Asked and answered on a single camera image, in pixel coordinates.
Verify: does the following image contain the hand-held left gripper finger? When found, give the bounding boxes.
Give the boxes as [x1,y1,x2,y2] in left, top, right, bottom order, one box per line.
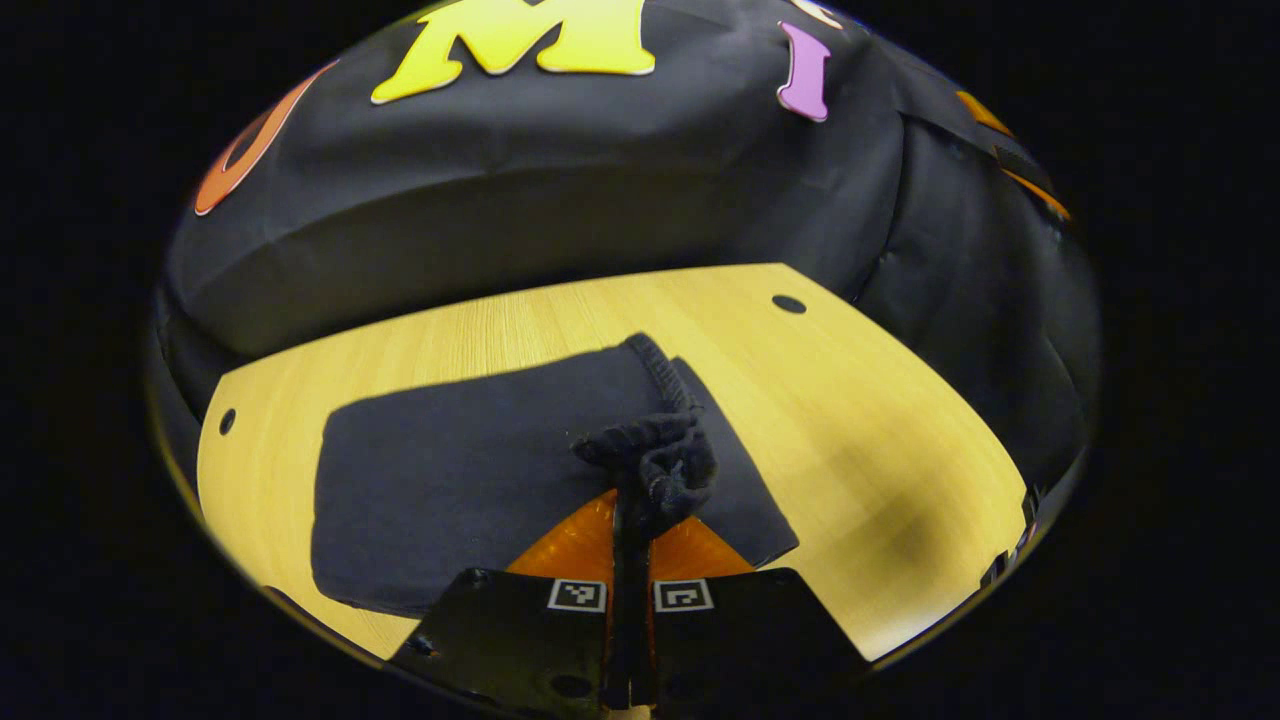
[632,512,869,716]
[390,485,633,716]

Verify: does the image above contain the black jeans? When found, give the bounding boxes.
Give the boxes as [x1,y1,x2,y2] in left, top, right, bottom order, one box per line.
[310,333,801,616]

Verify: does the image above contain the black backdrop cloth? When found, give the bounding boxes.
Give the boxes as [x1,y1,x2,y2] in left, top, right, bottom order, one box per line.
[150,0,1101,491]

